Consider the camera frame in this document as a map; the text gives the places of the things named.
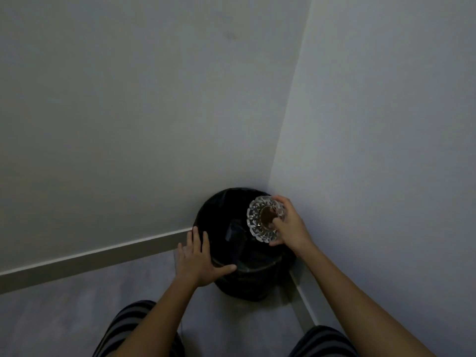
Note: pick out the person's left hand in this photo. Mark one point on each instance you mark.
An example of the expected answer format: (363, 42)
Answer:
(195, 262)

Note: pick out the person's right hand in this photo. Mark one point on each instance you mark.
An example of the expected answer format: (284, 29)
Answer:
(292, 228)

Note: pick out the clear glass ashtray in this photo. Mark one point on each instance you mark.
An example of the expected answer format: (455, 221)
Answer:
(262, 219)

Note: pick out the black trash bin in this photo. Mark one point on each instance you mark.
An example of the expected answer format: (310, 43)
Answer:
(241, 256)

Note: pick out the person's left forearm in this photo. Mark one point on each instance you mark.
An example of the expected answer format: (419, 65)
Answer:
(156, 319)

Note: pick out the person's right forearm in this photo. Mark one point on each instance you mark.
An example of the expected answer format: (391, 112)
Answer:
(360, 304)

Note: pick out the striped trousers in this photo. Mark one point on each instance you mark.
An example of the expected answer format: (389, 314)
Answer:
(130, 327)

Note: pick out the grey baseboard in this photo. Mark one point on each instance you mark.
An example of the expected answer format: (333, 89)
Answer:
(93, 258)

